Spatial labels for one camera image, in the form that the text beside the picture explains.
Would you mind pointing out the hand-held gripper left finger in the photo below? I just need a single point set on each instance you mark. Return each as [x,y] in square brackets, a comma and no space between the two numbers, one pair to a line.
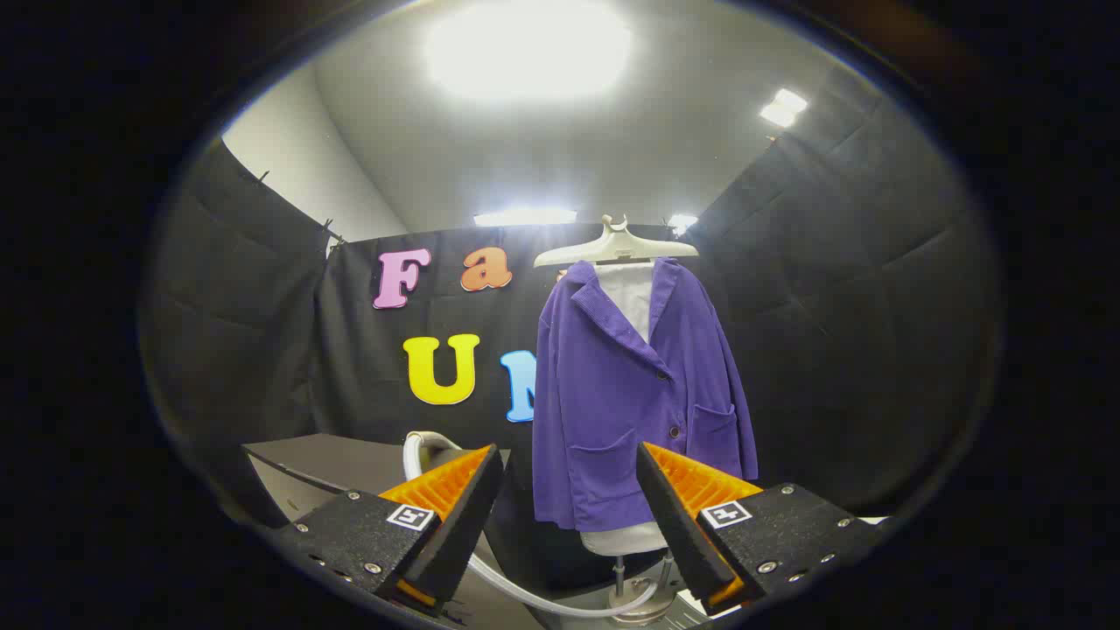
[455,534]

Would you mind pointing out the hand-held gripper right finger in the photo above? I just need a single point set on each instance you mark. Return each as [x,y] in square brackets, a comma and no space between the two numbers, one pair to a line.
[678,525]

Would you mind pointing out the white clothes hanger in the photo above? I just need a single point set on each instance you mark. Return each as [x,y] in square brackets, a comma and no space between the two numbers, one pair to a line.
[617,249]

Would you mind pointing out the metal mannequin stand pole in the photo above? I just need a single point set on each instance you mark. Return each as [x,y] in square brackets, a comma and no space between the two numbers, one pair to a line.
[619,577]

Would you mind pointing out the grey cabinet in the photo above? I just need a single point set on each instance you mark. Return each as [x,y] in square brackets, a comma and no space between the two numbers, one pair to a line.
[324,464]

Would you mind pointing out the white mannequin torso form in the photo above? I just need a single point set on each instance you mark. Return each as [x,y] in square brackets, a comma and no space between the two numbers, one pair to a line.
[628,293]

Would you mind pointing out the black backdrop cloth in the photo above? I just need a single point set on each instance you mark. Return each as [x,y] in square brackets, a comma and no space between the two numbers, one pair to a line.
[857,332]

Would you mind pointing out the small ceiling light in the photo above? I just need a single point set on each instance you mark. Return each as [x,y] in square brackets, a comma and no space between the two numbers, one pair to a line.
[682,222]
[783,107]

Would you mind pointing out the large ceiling light panel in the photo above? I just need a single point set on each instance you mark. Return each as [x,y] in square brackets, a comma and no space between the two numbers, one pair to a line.
[525,44]

